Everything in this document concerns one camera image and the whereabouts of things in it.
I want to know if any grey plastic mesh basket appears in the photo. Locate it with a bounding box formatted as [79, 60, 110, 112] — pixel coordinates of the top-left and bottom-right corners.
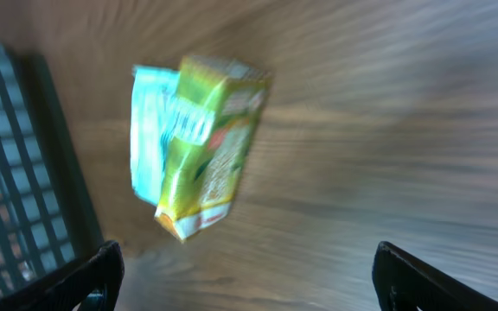
[0, 43, 104, 310]

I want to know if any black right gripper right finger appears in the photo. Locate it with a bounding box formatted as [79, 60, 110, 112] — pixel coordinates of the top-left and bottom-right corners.
[372, 241, 498, 311]

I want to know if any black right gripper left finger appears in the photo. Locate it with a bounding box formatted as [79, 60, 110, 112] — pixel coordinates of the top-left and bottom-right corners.
[0, 240, 125, 311]

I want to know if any light green wipes pack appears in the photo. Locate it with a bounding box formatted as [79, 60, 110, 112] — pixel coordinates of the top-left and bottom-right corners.
[130, 65, 179, 206]

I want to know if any green yellow juice carton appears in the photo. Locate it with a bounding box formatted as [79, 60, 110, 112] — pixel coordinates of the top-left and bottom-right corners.
[155, 55, 272, 241]

